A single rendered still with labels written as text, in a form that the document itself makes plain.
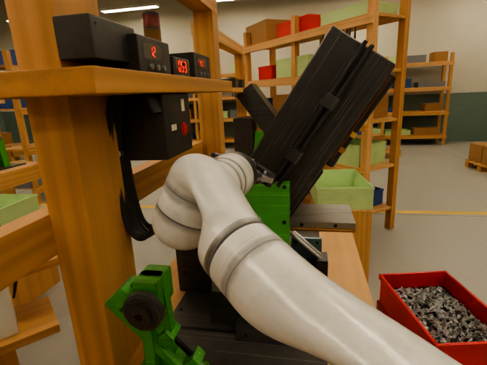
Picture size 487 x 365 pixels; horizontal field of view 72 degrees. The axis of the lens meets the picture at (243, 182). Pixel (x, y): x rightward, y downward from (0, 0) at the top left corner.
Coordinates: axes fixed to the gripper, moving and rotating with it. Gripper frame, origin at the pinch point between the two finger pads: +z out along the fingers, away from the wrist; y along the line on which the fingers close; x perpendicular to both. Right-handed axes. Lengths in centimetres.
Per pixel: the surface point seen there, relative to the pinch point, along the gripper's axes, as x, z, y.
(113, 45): -14.0, -6.9, 29.4
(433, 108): -119, 866, -270
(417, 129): -58, 870, -255
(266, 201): 11.0, 17.1, -4.7
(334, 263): 33, 49, -32
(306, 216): 15.5, 31.8, -16.3
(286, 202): 9.4, 17.2, -9.6
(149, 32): -21, 32, 45
